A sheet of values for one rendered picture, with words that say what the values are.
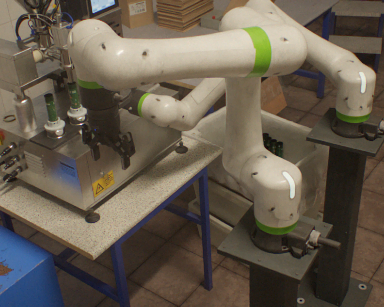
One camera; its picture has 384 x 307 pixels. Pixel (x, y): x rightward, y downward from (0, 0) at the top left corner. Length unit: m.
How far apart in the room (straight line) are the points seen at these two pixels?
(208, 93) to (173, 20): 1.74
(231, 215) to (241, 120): 1.24
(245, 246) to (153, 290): 1.23
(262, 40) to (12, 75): 1.04
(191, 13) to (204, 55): 2.51
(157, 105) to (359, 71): 0.73
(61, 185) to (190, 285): 1.01
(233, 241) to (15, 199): 0.97
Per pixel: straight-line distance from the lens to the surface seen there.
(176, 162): 2.34
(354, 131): 2.18
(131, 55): 1.12
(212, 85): 1.97
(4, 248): 2.32
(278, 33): 1.32
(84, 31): 1.22
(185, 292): 2.81
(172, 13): 3.70
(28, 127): 2.15
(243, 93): 1.53
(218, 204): 2.79
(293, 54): 1.33
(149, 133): 2.21
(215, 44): 1.23
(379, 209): 3.36
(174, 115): 1.91
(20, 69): 2.03
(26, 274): 2.18
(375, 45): 4.90
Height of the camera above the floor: 2.05
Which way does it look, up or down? 33 degrees down
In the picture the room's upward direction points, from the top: 4 degrees counter-clockwise
